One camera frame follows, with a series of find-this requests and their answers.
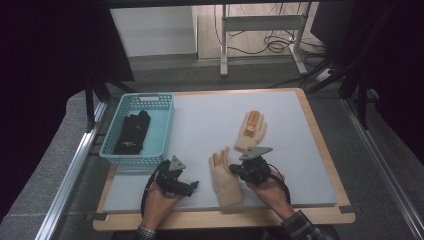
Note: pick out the aluminium rail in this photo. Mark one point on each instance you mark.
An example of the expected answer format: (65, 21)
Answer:
(383, 156)
(70, 173)

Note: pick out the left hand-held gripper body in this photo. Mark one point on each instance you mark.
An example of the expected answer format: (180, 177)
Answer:
(171, 176)

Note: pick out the beige knitted glove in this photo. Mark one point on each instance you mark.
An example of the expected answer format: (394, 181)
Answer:
(250, 131)
(226, 186)

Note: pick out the black glove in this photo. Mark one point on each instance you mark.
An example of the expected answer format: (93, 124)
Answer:
(131, 133)

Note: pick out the black curtain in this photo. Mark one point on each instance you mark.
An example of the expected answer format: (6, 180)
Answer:
(43, 83)
(396, 66)

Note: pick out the person's left hand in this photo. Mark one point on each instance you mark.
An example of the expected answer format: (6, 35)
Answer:
(160, 206)

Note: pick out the black corner clamp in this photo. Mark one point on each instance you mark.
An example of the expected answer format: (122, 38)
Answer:
(348, 209)
(98, 216)

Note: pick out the white metal desk frame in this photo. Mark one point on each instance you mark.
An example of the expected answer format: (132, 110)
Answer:
(263, 23)

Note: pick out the teal plastic basket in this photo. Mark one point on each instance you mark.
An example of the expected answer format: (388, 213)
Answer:
(156, 133)

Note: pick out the white power strip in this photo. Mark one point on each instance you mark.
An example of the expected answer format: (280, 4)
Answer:
(323, 75)

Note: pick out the person's right hand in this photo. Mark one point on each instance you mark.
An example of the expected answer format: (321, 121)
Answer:
(270, 193)

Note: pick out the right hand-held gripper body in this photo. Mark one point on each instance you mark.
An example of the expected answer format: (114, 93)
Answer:
(255, 166)

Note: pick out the light grey table mat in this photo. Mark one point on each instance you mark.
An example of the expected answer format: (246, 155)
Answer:
(293, 150)

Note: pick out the white cabinet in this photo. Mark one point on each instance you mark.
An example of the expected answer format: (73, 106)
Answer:
(153, 31)

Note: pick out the black stand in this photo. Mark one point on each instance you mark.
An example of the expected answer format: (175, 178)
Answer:
(360, 90)
(96, 96)

